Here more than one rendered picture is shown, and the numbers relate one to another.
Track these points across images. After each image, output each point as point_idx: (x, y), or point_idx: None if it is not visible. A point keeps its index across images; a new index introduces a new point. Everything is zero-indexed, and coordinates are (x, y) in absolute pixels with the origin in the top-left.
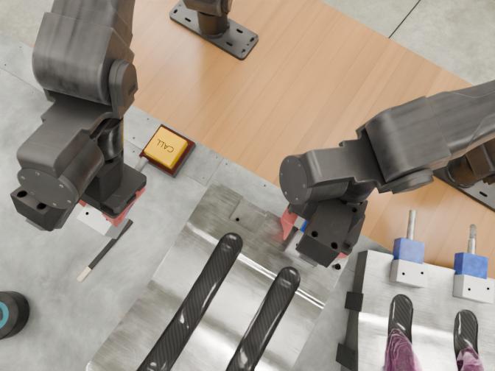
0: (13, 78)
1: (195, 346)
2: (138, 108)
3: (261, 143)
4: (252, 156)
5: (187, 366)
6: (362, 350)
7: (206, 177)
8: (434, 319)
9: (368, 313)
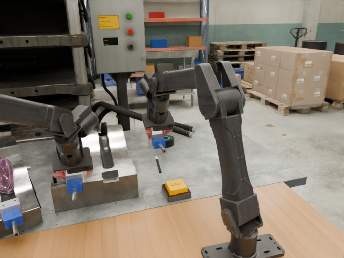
0: (265, 171)
1: (95, 147)
2: (211, 195)
3: (138, 225)
4: (137, 217)
5: (93, 141)
6: (26, 176)
7: (149, 197)
8: None
9: (27, 191)
